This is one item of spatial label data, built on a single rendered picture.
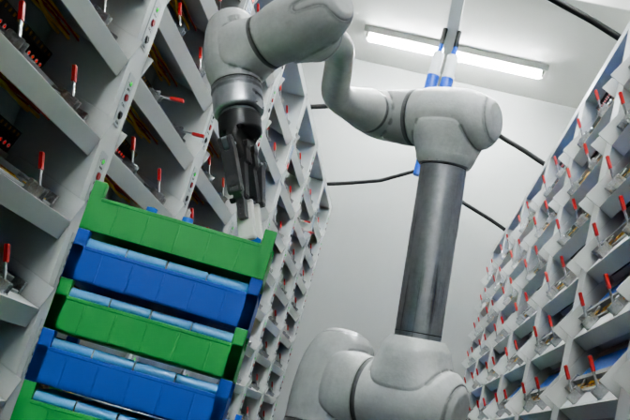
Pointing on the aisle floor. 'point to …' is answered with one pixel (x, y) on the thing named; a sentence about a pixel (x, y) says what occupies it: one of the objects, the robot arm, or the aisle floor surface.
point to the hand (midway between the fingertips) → (249, 223)
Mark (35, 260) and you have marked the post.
